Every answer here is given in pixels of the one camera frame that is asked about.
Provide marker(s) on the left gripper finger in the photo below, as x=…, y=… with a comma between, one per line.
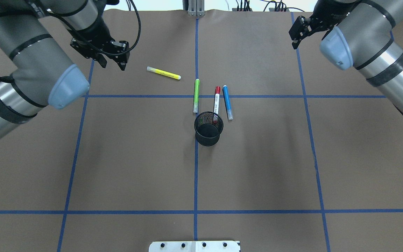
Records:
x=118, y=52

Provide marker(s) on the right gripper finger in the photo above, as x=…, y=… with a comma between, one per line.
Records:
x=302, y=28

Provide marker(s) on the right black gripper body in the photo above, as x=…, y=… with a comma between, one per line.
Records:
x=328, y=15

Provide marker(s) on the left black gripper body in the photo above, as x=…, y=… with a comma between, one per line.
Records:
x=95, y=32

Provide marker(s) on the yellow highlighter pen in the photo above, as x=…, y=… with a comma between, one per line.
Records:
x=164, y=73

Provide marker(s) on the green highlighter pen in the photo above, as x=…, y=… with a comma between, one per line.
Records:
x=196, y=96

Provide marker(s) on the red marker pen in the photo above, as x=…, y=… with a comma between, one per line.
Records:
x=216, y=100

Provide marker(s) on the blue marker pen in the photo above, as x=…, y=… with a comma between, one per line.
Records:
x=227, y=102

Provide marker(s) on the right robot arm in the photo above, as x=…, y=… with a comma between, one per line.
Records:
x=358, y=35

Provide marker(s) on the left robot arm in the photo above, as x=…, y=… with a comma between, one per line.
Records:
x=45, y=75

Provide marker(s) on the black mesh pen cup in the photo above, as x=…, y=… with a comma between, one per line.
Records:
x=208, y=128

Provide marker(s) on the aluminium frame post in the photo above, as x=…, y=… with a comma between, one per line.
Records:
x=195, y=8

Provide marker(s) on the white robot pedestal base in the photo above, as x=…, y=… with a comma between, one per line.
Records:
x=195, y=246

